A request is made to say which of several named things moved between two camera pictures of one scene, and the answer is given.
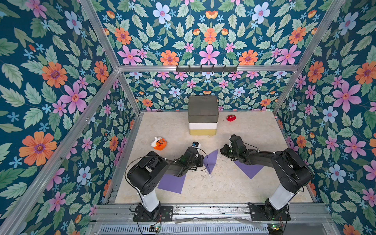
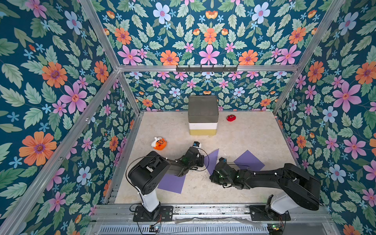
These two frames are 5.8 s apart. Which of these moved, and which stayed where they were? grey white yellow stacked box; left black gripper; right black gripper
Moved: right black gripper
Stayed: left black gripper; grey white yellow stacked box
